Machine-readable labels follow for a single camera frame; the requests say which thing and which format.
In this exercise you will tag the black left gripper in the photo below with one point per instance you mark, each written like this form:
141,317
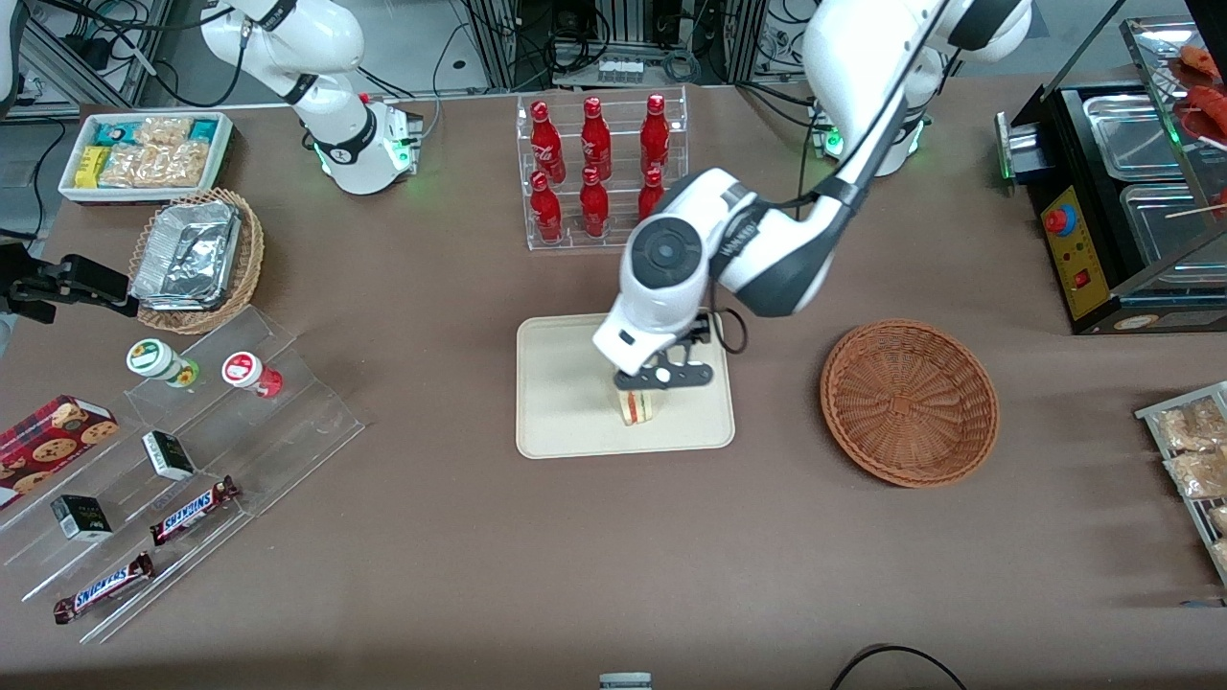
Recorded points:
701,330

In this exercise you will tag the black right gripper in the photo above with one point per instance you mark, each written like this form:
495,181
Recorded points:
84,280

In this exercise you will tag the triangular sandwich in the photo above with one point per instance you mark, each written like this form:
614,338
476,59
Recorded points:
640,407

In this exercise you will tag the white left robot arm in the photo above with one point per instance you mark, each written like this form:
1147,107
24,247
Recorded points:
863,57

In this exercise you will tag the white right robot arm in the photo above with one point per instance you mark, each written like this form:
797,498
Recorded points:
326,57

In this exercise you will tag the beige rectangular tray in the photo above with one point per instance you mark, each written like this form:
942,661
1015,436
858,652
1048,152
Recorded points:
566,393

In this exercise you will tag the light tan wicker basket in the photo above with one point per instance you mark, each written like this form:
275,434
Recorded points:
247,259

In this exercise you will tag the brown round wicker basket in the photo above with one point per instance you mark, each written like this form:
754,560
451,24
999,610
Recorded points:
911,402

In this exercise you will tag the white rectangular snack bin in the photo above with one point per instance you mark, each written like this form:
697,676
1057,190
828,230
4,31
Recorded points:
72,192

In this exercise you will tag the green lidded yogurt cup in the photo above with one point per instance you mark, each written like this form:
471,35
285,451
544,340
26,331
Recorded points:
151,358

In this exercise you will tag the stack of foil trays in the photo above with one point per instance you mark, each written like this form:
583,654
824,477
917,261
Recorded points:
187,254

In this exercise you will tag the yellow snack packet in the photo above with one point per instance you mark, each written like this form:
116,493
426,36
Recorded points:
92,166

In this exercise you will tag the clear cracker bag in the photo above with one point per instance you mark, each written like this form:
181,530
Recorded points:
163,130
182,163
129,165

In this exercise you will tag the teal snack packet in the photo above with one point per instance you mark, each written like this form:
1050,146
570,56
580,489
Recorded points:
117,131
203,128

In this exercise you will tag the clear acrylic bottle rack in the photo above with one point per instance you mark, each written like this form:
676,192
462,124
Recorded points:
575,241

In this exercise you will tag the red cookie box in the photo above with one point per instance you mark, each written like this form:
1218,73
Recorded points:
48,446

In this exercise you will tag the red lidded yogurt cup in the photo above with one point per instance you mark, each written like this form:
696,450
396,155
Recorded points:
244,370

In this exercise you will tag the red cola bottle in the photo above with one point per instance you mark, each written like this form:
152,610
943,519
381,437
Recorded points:
651,192
594,209
546,213
595,142
655,136
546,144

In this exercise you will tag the small black box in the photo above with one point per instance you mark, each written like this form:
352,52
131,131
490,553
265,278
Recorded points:
169,455
81,517

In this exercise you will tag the clear acrylic stepped stand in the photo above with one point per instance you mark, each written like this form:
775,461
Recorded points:
288,422

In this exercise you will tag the snickers chocolate bar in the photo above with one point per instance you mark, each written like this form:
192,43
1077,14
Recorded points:
104,587
192,511

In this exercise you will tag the white power strip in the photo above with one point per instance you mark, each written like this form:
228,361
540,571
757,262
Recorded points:
620,71

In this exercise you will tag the red knob on warmer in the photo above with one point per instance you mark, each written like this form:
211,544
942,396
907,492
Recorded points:
1060,220

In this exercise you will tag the black food warmer cabinet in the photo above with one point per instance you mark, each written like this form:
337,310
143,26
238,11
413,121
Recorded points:
1093,309

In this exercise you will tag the clear nut snack bag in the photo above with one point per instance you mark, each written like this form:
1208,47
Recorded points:
1219,519
1198,474
1189,426

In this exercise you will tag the steel warmer pan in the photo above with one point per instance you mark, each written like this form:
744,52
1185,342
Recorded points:
1169,235
1136,134

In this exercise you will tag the red sausage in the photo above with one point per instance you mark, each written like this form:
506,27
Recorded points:
1210,110
1203,59

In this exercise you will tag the aluminium frame post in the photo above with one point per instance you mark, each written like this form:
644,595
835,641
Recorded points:
498,48

